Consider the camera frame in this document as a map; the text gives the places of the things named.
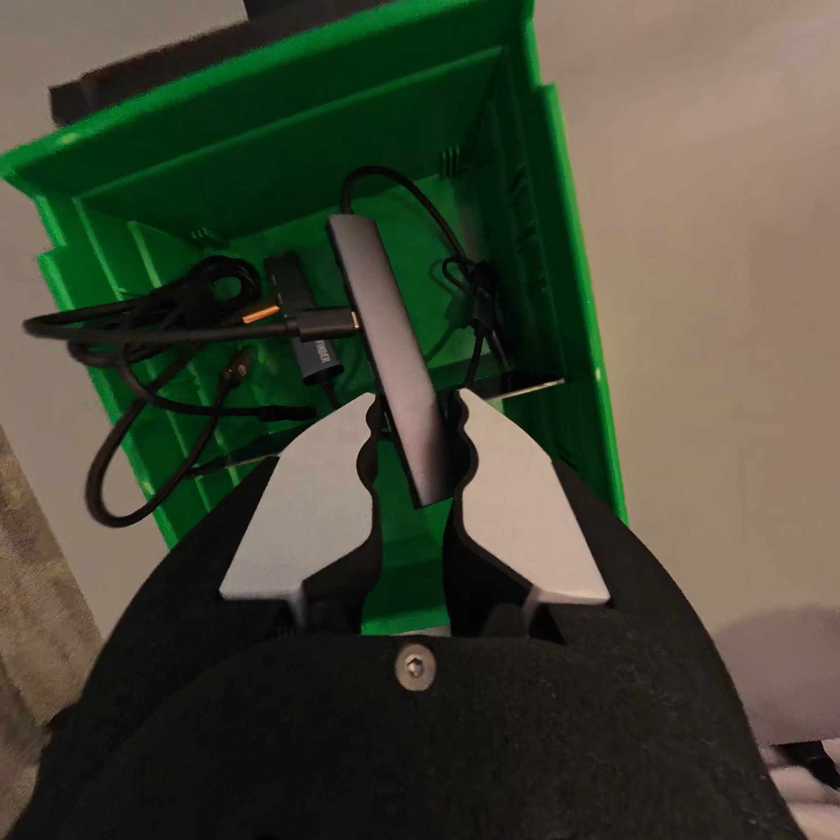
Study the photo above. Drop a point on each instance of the green plastic bin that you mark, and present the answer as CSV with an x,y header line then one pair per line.
x,y
262,157

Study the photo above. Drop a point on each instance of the dark furniture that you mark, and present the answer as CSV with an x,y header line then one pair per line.
x,y
131,72

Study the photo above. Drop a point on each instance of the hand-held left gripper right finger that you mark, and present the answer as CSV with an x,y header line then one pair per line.
x,y
525,518

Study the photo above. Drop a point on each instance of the slim grey usb hub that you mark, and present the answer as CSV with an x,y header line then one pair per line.
x,y
400,367

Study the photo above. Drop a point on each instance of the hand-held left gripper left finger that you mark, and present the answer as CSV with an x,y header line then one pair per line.
x,y
308,505

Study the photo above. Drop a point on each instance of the small grey adapter dongle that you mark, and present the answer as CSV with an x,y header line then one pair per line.
x,y
318,358

